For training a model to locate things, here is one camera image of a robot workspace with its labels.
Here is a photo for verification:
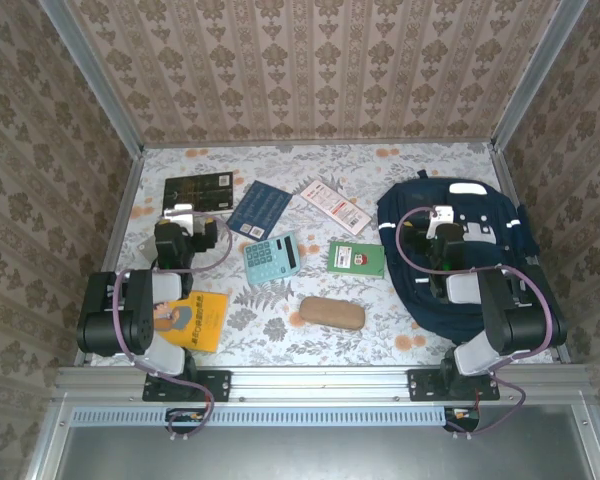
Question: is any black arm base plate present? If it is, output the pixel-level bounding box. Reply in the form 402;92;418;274
142;369;231;403
407;368;501;403

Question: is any grey metal panel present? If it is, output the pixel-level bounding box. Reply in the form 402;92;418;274
54;405;599;480

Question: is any yellow book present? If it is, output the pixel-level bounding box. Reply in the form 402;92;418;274
152;290;230;354

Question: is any brown cork glasses case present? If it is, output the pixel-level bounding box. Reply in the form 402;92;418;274
298;295;367;331

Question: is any black book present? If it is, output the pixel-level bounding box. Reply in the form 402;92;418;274
162;171;235;215

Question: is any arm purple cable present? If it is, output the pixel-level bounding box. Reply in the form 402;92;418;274
394;205;556;441
112;209;234;444

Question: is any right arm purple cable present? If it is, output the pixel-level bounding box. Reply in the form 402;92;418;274
394;205;556;441

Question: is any teal calculator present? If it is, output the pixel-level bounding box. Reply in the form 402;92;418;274
243;230;305;286

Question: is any green notebook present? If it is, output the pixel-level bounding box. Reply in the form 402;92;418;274
327;241;386;280

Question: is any aluminium frame post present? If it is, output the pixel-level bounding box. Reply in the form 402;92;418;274
37;0;146;157
490;0;589;151

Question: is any aluminium table side rail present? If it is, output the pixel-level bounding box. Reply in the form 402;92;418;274
73;149;149;366
489;144;572;364

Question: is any white and red packet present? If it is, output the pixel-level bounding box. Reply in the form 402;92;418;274
299;179;373;236

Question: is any thin aluminium table rail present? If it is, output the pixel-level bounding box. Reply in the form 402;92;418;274
142;135;496;150

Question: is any slotted grey cable duct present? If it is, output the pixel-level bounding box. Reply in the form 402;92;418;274
72;405;446;427

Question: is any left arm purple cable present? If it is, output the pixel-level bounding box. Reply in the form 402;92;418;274
112;209;234;444

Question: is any navy blue backpack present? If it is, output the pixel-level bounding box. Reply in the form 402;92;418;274
377;169;564;347

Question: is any wide aluminium frame rail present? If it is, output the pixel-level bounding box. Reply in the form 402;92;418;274
54;363;592;401

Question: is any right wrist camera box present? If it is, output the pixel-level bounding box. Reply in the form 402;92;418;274
426;204;454;240

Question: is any blue book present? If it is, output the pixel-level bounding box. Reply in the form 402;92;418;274
225;179;294;240

